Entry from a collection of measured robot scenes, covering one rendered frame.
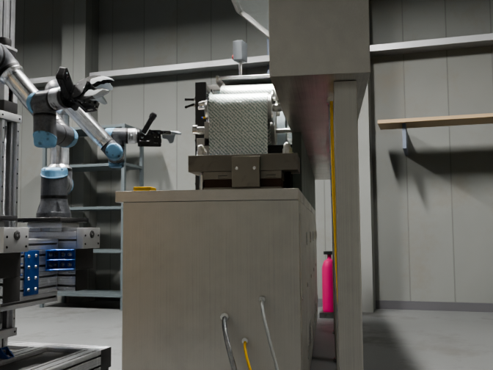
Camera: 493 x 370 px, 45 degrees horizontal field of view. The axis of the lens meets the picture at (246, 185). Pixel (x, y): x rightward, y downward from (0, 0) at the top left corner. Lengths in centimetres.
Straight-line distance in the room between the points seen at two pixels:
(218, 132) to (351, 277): 104
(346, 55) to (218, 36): 508
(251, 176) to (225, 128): 33
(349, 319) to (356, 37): 70
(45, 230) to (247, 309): 108
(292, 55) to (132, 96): 535
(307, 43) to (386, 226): 444
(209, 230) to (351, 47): 88
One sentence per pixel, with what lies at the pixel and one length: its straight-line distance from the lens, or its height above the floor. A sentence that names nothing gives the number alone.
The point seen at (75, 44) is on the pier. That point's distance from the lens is 700.
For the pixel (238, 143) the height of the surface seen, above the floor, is 110.
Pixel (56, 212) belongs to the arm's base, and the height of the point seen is 84.
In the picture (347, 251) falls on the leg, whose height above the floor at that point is 70.
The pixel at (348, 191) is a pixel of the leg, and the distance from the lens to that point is 153.
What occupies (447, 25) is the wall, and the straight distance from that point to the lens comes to 617.
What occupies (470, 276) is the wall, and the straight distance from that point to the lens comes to 587.
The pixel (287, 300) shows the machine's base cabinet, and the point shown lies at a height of 52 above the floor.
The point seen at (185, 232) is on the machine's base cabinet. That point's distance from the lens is 209.
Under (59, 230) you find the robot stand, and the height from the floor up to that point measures 76.
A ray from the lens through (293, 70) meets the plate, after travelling 151.
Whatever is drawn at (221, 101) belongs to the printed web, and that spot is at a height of 127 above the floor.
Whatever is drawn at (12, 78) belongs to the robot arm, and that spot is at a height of 131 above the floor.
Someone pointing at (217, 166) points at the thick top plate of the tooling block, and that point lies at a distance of 214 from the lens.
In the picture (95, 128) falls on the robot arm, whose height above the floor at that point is 122.
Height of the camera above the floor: 75
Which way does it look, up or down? 4 degrees up
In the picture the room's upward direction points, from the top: straight up
